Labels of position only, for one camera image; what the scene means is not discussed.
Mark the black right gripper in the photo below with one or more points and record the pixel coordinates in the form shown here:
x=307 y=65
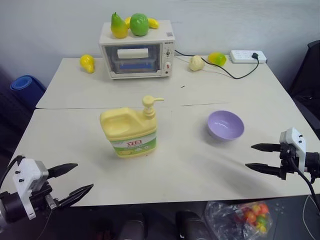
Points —
x=288 y=160

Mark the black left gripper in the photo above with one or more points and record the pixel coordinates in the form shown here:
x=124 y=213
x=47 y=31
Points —
x=41 y=197

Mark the purple plastic bowl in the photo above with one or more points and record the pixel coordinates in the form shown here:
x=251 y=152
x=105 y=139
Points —
x=225 y=125

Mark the yellow detergent bottle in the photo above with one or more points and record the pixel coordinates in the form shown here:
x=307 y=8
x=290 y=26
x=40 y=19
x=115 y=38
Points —
x=130 y=132

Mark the clear bag of toy fruit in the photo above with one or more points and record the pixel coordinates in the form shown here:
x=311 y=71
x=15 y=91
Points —
x=232 y=220

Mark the black chair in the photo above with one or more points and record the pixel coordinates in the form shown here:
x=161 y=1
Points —
x=308 y=82

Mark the white power strip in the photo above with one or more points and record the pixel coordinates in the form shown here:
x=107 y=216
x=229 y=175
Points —
x=241 y=57

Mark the blue rolled foam mat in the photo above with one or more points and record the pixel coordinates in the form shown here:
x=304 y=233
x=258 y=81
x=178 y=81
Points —
x=25 y=86

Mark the yellow green toy mango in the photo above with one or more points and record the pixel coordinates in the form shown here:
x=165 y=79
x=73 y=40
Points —
x=217 y=58

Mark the cream toy garlic bulb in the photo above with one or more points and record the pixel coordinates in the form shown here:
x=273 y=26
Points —
x=196 y=63

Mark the white toaster oven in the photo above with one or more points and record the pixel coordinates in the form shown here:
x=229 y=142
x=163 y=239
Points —
x=136 y=45

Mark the green yellow toy pear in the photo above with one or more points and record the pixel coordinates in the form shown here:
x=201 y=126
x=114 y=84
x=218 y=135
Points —
x=118 y=28

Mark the yellow toy lemon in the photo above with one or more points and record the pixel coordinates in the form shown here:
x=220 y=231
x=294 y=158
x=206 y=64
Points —
x=127 y=22

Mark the green toy apple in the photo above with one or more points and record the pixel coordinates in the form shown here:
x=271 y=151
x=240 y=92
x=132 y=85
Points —
x=139 y=24

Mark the yellow lemon on oven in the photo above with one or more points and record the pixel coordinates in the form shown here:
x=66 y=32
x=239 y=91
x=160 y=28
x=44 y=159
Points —
x=153 y=23

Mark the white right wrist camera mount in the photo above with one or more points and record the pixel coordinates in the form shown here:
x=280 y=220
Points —
x=295 y=136

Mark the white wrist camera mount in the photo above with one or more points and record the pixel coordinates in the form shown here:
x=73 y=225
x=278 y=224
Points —
x=295 y=136
x=25 y=175

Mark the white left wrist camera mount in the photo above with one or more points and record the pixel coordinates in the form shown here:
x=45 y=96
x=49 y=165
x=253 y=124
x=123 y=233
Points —
x=25 y=175

